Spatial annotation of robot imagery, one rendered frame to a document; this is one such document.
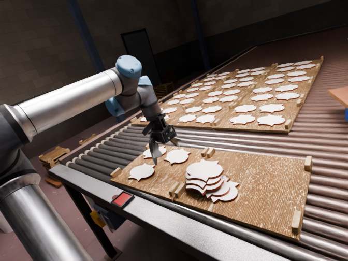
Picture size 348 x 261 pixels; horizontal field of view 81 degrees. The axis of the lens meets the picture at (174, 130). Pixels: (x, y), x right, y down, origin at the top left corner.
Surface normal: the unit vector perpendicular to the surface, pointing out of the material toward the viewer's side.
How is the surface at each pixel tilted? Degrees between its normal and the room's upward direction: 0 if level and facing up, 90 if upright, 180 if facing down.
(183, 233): 0
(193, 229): 0
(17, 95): 90
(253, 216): 0
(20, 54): 90
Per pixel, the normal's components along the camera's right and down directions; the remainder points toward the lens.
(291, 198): -0.28, -0.88
